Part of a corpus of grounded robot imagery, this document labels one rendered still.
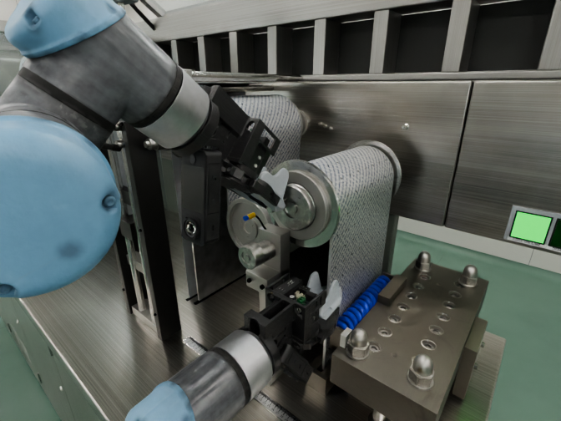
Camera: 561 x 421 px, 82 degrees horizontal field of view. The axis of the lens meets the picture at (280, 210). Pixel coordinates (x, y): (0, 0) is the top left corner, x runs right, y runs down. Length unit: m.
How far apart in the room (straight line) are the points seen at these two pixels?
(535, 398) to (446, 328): 1.56
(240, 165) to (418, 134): 0.46
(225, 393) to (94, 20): 0.35
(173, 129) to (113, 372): 0.57
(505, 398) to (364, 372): 1.61
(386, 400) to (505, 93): 0.55
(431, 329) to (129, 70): 0.60
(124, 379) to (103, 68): 0.60
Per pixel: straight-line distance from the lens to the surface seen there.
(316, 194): 0.49
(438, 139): 0.75
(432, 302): 0.73
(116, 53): 0.30
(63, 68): 0.30
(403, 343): 0.61
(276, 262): 0.55
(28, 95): 0.31
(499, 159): 0.74
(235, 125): 0.40
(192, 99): 0.34
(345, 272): 0.60
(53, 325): 0.97
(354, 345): 0.56
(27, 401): 2.19
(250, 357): 0.41
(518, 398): 2.16
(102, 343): 0.86
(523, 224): 0.76
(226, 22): 1.10
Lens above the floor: 1.43
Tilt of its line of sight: 21 degrees down
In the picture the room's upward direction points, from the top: straight up
